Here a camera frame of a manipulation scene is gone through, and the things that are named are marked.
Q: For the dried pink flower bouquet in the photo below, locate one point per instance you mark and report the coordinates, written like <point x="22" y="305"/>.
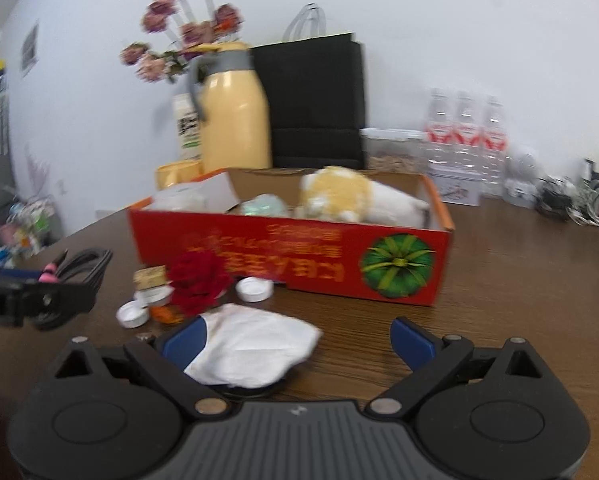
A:
<point x="179" y="30"/>

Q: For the black round object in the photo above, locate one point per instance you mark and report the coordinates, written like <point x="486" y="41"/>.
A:
<point x="252" y="392"/>

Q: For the white robot figure speaker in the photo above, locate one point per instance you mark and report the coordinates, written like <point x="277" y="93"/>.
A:
<point x="522" y="180"/>

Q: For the yellow thermos jug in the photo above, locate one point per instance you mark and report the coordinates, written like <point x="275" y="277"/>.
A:
<point x="237" y="120"/>

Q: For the black upright device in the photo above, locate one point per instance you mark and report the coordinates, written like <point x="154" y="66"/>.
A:
<point x="589" y="170"/>

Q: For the black paper bag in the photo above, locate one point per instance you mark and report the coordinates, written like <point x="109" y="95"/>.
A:
<point x="314" y="100"/>

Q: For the white milk carton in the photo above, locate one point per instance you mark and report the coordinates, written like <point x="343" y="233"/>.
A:
<point x="188" y="127"/>

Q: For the flat white bottle cap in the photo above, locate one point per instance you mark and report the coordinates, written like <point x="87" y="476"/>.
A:
<point x="254" y="290"/>

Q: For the pink plastic clip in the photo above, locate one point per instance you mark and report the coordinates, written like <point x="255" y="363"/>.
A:
<point x="49" y="272"/>

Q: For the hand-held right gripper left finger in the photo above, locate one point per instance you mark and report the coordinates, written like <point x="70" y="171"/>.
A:
<point x="179" y="347"/>

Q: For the small orange object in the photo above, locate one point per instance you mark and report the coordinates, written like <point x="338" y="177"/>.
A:
<point x="167" y="316"/>

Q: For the yellow mug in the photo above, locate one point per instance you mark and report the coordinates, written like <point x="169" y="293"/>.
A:
<point x="177" y="174"/>

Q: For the wall paper notice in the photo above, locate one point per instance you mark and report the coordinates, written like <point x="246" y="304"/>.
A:
<point x="29" y="50"/>

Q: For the red cardboard box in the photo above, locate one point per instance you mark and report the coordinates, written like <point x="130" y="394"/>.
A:
<point x="299" y="255"/>

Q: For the iridescent white pouch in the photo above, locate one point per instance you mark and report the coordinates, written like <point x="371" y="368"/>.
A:
<point x="264" y="206"/>

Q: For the yellow and white plush toy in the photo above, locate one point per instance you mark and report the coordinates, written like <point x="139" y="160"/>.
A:
<point x="339" y="192"/>

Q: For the red artificial rose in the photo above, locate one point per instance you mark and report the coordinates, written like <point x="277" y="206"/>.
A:
<point x="199" y="282"/>

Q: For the small gold box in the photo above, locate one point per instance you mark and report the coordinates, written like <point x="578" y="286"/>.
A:
<point x="149" y="277"/>

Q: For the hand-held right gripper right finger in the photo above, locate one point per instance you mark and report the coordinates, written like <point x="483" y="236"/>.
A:
<point x="412" y="342"/>

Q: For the white printed tin box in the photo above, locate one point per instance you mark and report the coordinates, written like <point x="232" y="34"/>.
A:
<point x="454" y="185"/>

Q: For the white wall outlet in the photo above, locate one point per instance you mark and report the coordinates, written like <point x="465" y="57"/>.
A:
<point x="109" y="212"/>

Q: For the small white-lidded jar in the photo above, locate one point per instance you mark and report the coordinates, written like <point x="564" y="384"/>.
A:
<point x="154" y="295"/>

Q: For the translucent white plastic jar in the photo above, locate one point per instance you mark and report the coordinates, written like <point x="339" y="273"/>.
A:
<point x="182" y="197"/>

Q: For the purple flower wall sticker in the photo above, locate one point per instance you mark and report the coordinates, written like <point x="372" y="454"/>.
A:
<point x="36" y="170"/>

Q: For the clear container of seeds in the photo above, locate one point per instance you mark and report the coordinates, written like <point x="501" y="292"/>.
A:
<point x="394" y="152"/>

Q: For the white cloth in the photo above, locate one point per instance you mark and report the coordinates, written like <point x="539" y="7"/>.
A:
<point x="254" y="345"/>

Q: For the ridged white bottle cap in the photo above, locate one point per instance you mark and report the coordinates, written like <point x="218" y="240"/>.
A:
<point x="133" y="315"/>

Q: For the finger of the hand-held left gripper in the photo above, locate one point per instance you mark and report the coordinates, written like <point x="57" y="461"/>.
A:
<point x="14" y="275"/>
<point x="54" y="300"/>

